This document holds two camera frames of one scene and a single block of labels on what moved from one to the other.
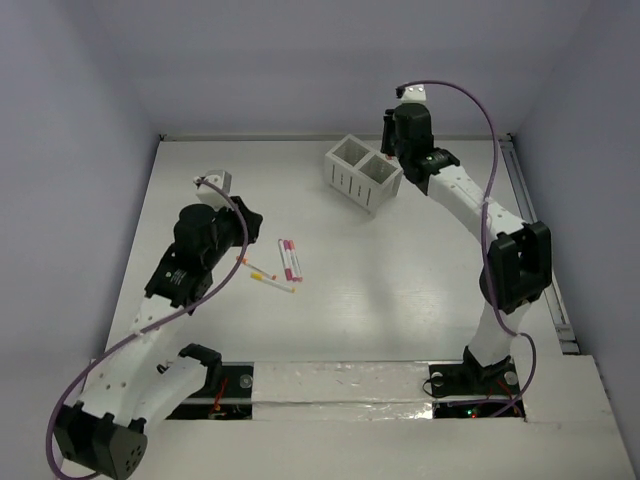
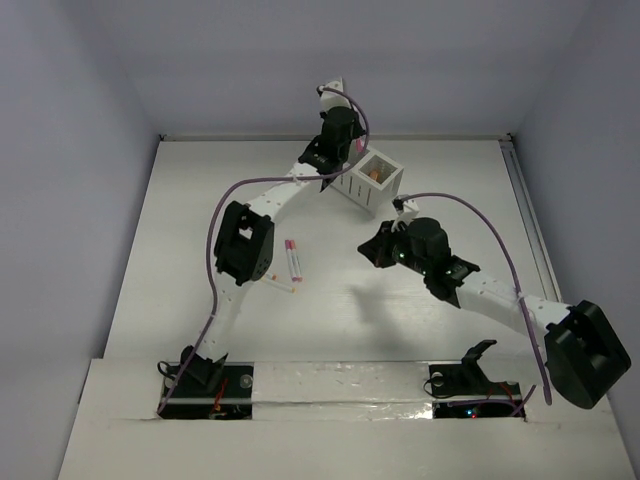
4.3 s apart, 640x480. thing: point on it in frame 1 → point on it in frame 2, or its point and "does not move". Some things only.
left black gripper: x=245 y=220 → x=353 y=133
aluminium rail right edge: x=566 y=335 does not move
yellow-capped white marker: x=260 y=277 does not move
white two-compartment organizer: x=366 y=176 does not move
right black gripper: x=388 y=126 → x=376 y=250
